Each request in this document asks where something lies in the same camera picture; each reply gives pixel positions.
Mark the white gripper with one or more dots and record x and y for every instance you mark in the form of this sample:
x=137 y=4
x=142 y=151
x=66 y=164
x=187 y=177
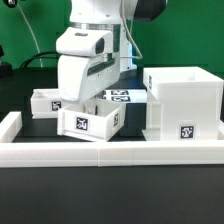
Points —
x=87 y=64

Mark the white drawer front one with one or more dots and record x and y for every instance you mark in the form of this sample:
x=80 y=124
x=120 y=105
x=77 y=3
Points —
x=79 y=121

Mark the white drawer one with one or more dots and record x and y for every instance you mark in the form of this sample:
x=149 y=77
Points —
x=45 y=103
x=79 y=121

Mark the white drawer cabinet box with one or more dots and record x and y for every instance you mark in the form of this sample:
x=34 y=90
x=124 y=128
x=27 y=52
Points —
x=183 y=103

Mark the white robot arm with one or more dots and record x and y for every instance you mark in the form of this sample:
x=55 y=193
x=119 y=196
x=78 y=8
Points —
x=112 y=15

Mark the white drawer rear one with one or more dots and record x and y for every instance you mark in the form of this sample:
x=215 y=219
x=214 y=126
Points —
x=45 y=103

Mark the printed marker sheet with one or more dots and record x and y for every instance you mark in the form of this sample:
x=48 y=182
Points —
x=125 y=95

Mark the black device at left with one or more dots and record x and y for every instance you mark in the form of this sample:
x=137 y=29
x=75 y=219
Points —
x=5 y=67

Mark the white U-shaped border frame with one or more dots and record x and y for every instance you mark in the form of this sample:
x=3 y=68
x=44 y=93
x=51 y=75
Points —
x=71 y=154

